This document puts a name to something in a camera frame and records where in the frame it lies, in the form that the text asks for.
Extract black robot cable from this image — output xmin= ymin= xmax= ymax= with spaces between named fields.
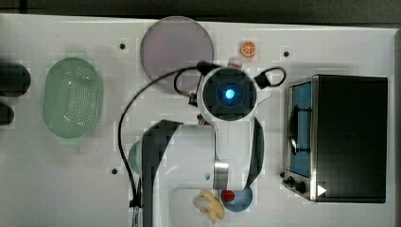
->
xmin=117 ymin=61 xmax=288 ymax=227

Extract green measuring cup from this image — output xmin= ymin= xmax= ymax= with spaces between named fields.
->
xmin=128 ymin=140 xmax=142 ymax=175

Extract toy orange slice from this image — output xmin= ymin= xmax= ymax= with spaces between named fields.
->
xmin=240 ymin=41 xmax=256 ymax=59

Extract silver toaster oven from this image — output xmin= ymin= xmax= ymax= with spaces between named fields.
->
xmin=281 ymin=75 xmax=388 ymax=203

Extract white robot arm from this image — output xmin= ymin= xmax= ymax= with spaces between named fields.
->
xmin=140 ymin=61 xmax=271 ymax=227

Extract green oval colander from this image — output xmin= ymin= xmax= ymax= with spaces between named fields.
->
xmin=43 ymin=58 xmax=103 ymax=139

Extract small red toy in cup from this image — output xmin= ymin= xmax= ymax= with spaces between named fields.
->
xmin=220 ymin=190 xmax=235 ymax=202

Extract blue cup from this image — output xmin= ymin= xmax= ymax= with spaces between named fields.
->
xmin=223 ymin=187 xmax=253 ymax=212

